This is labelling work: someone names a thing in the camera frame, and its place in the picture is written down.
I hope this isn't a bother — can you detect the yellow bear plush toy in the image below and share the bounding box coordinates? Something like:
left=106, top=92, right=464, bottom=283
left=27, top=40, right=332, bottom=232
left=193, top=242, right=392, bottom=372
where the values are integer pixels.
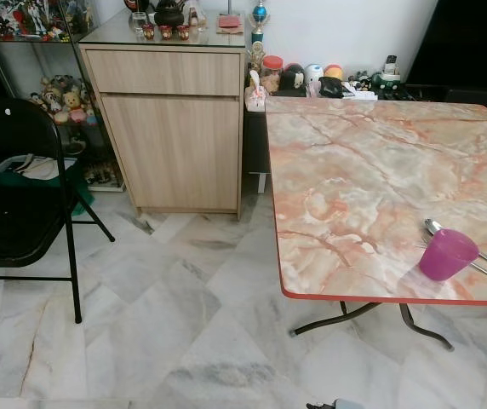
left=60, top=89, right=89, bottom=122

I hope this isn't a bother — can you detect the flat red box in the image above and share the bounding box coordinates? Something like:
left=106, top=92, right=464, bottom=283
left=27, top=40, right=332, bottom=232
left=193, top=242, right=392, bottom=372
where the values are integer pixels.
left=215, top=14, right=245, bottom=34

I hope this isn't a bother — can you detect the small black bag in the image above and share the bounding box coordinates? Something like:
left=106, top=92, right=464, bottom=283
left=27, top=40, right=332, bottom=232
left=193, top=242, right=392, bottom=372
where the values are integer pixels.
left=318, top=78, right=346, bottom=100

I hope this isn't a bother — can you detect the light wooden cabinet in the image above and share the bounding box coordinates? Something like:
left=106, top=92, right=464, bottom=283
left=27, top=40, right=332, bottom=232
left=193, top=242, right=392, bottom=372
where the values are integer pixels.
left=79, top=41, right=249, bottom=222

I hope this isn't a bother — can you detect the purple plastic cup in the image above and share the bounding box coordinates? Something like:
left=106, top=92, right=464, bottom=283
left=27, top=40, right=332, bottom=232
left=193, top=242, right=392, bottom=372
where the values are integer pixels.
left=417, top=228, right=481, bottom=283

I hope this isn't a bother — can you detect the dark green desk clutter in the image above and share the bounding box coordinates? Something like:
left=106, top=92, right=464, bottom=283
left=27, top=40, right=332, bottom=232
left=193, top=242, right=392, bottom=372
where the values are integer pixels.
left=350, top=72, right=416, bottom=101

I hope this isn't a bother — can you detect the red-lidded plastic jar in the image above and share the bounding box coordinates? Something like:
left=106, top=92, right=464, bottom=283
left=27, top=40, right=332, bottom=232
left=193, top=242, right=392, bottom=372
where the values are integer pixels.
left=261, top=55, right=284, bottom=94

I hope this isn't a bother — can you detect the pink and white tissue holder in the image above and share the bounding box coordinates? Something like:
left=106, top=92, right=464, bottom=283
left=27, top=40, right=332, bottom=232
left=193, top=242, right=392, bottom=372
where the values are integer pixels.
left=244, top=69, right=269, bottom=112

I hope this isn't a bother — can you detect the silver metal spoon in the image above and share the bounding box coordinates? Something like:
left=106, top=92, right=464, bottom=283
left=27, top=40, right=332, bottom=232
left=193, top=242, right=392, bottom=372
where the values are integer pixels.
left=424, top=218, right=487, bottom=275

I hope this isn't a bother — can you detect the blue and gold trophy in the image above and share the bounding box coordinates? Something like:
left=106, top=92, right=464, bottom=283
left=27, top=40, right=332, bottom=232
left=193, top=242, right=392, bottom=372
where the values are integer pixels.
left=249, top=0, right=271, bottom=46

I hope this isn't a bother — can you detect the black teapot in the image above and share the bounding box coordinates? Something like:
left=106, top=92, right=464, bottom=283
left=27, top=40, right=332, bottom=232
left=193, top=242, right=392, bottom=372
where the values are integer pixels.
left=152, top=0, right=187, bottom=28

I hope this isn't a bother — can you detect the white round toy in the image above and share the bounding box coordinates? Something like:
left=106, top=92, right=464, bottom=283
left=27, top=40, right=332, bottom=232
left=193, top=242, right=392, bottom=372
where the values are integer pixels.
left=304, top=63, right=326, bottom=95

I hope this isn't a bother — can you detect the green basket with cloths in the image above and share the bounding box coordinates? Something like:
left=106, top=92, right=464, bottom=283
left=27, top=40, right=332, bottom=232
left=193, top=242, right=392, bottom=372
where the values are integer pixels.
left=0, top=153, right=84, bottom=189

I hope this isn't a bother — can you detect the glass display shelf with figurines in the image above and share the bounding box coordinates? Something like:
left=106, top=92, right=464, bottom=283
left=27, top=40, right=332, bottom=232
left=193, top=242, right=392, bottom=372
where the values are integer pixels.
left=0, top=0, right=127, bottom=193

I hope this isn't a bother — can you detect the black folding metal chair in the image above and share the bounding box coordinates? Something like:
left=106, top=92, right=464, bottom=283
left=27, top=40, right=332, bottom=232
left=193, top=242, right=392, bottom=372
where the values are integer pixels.
left=0, top=95, right=117, bottom=324

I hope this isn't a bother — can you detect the black plush toy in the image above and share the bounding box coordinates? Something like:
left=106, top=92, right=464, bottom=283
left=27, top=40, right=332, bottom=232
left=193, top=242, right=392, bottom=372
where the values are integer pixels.
left=280, top=63, right=308, bottom=97

